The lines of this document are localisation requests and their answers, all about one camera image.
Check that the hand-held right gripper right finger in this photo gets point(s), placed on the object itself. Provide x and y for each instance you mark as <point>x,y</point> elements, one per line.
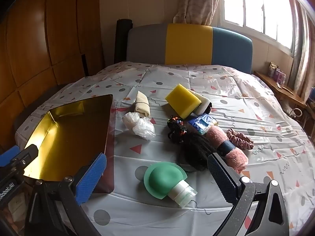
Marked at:
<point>221,177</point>

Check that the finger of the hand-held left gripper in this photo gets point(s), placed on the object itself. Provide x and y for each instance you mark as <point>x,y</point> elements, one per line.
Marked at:
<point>9,153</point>
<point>30,151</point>

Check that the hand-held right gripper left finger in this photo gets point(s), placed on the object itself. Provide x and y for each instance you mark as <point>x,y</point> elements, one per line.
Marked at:
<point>91,177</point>

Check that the gold tray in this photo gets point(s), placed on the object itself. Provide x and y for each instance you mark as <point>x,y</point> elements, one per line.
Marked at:
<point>69,137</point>

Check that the pink towel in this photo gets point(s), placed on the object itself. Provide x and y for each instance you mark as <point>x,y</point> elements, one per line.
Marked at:
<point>216,135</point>

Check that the pink scrunchie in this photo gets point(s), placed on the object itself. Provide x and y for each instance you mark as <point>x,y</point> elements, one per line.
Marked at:
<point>240,139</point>

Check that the blue tissue pack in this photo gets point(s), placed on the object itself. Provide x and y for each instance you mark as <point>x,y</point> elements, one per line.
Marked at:
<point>200,124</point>

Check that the green silicone dome bottle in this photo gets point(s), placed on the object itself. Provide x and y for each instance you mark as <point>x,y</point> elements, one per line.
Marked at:
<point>162,177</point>

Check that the clear plastic bag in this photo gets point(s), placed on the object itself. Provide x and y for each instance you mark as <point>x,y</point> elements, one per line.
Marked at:
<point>140,127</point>

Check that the black scrunchie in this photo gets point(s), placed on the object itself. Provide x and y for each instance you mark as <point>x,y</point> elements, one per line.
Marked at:
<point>208,108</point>

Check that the white sponge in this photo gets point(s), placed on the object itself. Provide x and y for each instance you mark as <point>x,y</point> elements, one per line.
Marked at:
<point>203,103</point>

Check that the yellow sponge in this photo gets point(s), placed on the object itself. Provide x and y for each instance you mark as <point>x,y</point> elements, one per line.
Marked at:
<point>182,100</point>

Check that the beige cloth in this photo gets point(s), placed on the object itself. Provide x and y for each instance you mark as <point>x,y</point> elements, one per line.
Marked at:
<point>142,103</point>

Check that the wooden bedside table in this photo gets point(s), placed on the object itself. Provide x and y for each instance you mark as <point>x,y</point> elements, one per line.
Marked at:
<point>273,83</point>

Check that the wooden wardrobe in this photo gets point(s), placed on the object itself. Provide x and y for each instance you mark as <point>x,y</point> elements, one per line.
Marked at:
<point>49,41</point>

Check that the beige packet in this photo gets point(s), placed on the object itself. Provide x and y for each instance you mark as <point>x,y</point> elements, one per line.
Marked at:
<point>272,68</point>

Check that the grey yellow blue headboard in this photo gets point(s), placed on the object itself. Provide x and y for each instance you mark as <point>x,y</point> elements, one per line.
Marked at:
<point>187,44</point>

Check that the black rolled mat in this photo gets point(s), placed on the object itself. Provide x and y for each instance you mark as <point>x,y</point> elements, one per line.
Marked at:
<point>121,41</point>

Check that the beige patterned curtain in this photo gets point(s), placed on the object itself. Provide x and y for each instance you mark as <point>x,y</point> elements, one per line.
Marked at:
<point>302,54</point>
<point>196,2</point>

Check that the window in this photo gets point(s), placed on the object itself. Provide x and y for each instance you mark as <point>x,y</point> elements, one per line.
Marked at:
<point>258,5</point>

